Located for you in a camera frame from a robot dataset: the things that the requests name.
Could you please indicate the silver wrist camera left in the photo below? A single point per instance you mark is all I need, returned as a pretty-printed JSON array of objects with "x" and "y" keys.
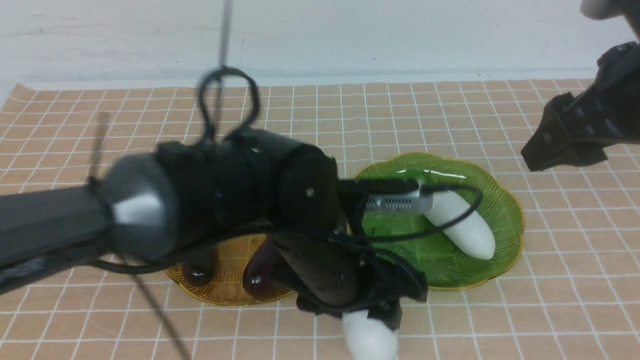
[{"x": 385, "y": 195}]

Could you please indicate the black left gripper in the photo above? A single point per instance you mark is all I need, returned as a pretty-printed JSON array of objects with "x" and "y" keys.
[{"x": 333, "y": 278}]

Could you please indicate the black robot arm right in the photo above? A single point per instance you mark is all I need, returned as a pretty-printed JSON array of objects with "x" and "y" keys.
[{"x": 618, "y": 77}]

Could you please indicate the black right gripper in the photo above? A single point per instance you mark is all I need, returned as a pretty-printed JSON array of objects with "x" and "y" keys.
[{"x": 575, "y": 131}]

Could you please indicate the white radish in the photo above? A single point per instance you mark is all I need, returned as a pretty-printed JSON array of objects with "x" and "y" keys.
[
  {"x": 368, "y": 338},
  {"x": 472, "y": 235}
]

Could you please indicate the green ribbed plastic plate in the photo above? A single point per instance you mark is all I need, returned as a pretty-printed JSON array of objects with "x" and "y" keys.
[{"x": 446, "y": 266}]

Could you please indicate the dark purple eggplant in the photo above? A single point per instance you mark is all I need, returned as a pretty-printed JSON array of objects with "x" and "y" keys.
[
  {"x": 258, "y": 275},
  {"x": 199, "y": 269}
]

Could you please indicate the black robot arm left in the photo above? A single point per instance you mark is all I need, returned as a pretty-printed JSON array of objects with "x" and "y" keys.
[{"x": 152, "y": 211}]

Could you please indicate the amber ribbed plastic plate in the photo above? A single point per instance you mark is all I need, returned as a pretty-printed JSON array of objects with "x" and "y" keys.
[{"x": 226, "y": 287}]

